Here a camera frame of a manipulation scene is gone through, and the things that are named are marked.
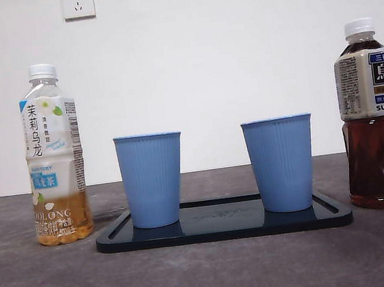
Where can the jasmine oolong tea bottle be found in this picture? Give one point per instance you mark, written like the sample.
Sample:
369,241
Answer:
56,175

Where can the dark oolong tea bottle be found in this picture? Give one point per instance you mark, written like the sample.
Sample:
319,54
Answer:
376,161

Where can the blue ribbed cup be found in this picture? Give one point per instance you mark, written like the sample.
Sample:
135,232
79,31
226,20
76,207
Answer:
281,163
151,180

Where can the dark blue tray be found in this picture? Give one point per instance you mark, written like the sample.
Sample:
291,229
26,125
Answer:
224,229

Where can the white wall socket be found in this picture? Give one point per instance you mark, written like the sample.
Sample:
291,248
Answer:
78,4

